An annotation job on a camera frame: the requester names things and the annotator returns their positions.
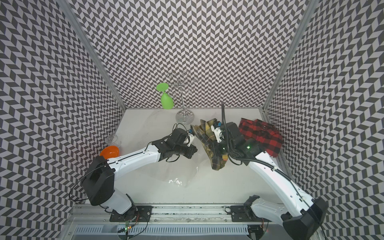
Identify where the yellow plaid shirt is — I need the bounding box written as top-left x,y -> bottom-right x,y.
191,118 -> 229,171

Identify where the clear plastic vacuum bag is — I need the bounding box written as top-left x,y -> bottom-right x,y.
117,110 -> 201,191

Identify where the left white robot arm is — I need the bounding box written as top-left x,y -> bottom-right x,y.
81,128 -> 197,215

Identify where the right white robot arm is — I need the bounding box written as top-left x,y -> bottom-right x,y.
211,121 -> 329,240

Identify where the red plaid folded shirt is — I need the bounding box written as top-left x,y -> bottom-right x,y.
239,118 -> 284,158

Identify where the metal glass holder stand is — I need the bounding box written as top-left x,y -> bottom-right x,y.
167,70 -> 197,125

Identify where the green plastic wine glass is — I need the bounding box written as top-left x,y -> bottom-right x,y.
156,83 -> 174,110

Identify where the clear plastic cup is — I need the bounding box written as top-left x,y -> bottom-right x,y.
105,134 -> 121,147

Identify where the orange plastic bowl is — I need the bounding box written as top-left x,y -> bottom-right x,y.
100,146 -> 120,160

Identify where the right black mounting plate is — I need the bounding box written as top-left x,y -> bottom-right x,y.
230,206 -> 250,223

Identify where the black mounting plate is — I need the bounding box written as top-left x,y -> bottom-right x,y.
110,205 -> 153,223
230,206 -> 250,223

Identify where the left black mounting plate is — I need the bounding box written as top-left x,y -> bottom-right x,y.
110,205 -> 153,223

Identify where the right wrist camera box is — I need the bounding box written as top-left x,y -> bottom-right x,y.
211,121 -> 222,143

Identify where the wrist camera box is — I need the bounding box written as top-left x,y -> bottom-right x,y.
211,121 -> 222,143
184,133 -> 195,147

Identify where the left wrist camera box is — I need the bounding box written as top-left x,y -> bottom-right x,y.
184,133 -> 195,147

